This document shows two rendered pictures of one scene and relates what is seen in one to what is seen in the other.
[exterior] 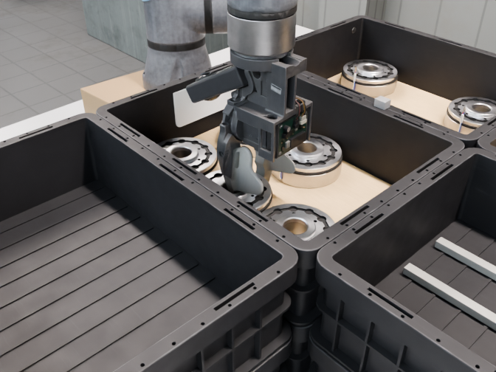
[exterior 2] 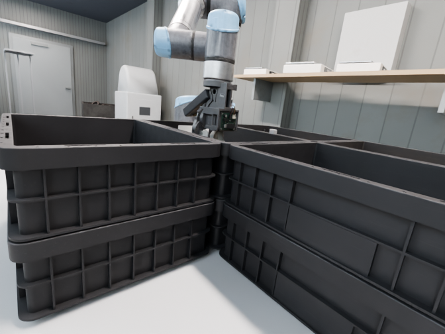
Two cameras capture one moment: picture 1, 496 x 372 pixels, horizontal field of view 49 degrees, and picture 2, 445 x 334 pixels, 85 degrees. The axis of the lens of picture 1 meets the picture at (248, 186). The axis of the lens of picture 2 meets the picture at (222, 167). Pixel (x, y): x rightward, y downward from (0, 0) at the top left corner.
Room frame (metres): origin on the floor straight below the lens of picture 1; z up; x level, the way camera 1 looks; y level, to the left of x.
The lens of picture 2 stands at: (-0.06, -0.06, 0.99)
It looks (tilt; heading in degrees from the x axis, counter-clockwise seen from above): 14 degrees down; 1
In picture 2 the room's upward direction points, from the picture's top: 6 degrees clockwise
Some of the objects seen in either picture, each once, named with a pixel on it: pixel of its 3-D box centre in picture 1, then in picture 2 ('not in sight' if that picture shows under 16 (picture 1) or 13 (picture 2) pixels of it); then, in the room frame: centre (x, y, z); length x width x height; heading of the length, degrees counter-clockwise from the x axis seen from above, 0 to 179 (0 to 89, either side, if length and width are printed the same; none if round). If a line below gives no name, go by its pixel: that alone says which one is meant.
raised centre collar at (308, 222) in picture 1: (294, 227); not in sight; (0.49, -0.06, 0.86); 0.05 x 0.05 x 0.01
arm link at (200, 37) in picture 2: not in sight; (215, 48); (0.68, 0.01, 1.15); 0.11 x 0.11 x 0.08; 3
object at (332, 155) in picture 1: (306, 151); not in sight; (0.67, -0.09, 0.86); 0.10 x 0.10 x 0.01
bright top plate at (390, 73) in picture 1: (370, 71); not in sight; (0.96, -0.23, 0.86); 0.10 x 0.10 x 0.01
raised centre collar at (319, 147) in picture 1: (306, 148); not in sight; (0.67, -0.09, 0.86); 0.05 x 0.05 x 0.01
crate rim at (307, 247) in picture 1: (270, 133); (219, 134); (0.62, -0.03, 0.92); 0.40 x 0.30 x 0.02; 43
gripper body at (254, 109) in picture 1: (265, 99); (217, 107); (0.58, -0.02, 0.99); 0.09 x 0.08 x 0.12; 47
